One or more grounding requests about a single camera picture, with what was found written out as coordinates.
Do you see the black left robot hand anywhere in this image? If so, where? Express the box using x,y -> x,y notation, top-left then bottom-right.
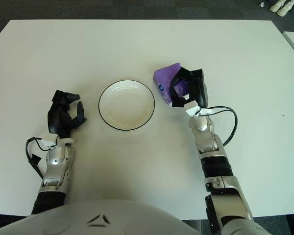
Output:
47,90 -> 88,139

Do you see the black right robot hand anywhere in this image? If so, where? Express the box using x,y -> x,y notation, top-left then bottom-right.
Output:
169,67 -> 209,109

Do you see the purple tissue paper pack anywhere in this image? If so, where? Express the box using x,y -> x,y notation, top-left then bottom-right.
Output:
152,63 -> 191,107

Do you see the white plate with black rim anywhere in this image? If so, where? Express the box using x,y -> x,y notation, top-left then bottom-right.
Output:
98,79 -> 156,131

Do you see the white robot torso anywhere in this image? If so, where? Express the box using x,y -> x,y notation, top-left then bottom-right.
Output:
0,199 -> 199,235

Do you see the white shoe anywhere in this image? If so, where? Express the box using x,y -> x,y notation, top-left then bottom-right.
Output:
270,0 -> 287,12
277,1 -> 294,17

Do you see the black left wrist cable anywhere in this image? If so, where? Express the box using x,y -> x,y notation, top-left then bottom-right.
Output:
25,137 -> 59,178

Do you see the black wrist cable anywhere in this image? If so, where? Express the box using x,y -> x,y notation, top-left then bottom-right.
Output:
25,137 -> 59,178
205,105 -> 239,147

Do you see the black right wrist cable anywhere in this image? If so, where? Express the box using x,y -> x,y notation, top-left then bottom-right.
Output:
205,105 -> 239,147

